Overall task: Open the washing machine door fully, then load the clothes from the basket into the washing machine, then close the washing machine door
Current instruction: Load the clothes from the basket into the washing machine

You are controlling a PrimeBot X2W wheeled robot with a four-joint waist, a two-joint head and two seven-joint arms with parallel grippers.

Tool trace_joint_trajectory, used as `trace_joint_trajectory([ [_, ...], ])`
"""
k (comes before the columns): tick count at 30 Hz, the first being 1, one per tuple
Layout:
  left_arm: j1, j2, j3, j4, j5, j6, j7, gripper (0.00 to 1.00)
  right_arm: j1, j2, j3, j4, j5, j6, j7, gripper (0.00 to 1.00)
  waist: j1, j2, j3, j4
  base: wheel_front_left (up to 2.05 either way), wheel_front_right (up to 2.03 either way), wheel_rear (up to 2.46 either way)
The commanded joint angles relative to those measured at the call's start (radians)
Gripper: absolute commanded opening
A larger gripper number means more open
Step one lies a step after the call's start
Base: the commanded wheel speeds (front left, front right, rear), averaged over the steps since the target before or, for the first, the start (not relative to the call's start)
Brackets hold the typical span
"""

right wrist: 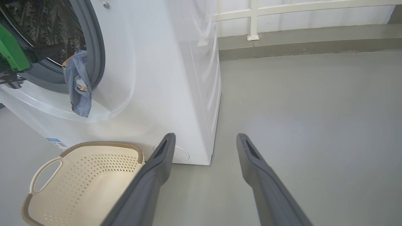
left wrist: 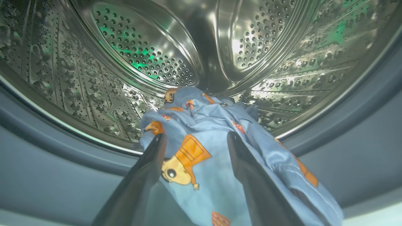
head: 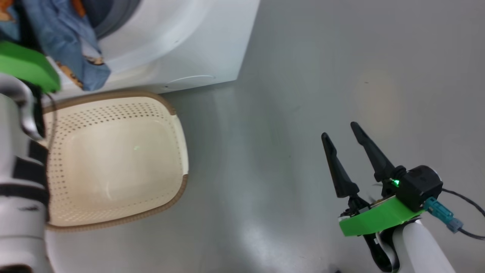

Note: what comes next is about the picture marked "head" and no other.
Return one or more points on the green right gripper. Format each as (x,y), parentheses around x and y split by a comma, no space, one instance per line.
(379,218)

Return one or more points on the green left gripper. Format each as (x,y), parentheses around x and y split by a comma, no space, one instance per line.
(26,66)

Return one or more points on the blue orange-print garment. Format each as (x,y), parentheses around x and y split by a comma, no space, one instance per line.
(64,38)

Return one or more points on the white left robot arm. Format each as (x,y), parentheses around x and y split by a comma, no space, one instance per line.
(15,159)

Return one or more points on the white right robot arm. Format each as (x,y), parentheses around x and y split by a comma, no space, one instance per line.
(420,250)

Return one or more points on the grey rubber door gasket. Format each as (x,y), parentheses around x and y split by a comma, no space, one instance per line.
(117,19)

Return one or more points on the cream perforated laundry basket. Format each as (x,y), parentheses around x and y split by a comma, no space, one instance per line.
(113,163)

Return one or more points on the white front-load washing machine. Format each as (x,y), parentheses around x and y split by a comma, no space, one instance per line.
(197,45)

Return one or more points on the round white filter cover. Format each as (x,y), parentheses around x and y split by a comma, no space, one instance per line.
(191,81)

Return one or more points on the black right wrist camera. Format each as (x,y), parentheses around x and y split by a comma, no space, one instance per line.
(420,185)

